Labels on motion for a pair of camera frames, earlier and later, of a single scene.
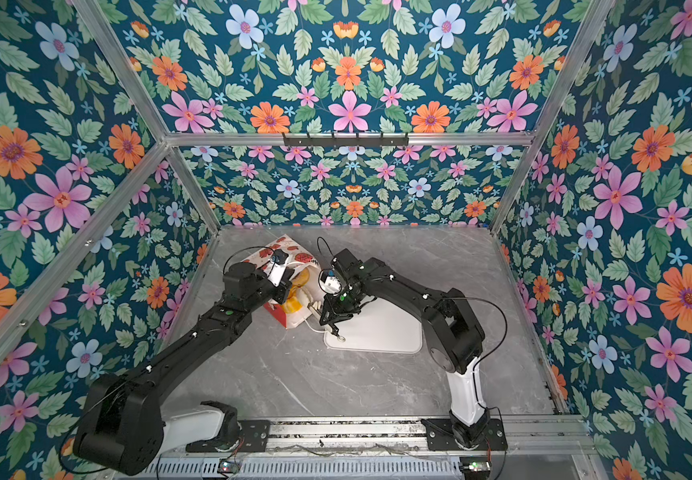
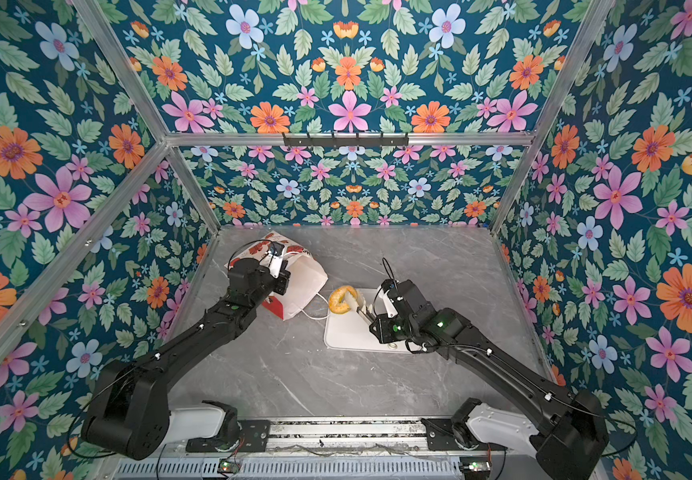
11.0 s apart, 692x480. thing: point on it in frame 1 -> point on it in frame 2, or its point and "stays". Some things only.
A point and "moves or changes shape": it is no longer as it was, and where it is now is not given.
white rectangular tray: x=384 y=325 stays
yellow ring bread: x=300 y=279 moves or changes shape
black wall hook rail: x=345 y=141 stays
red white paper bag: x=308 y=290 moves or changes shape
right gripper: x=334 y=313 -> x=381 y=325
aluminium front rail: x=462 y=448 stays
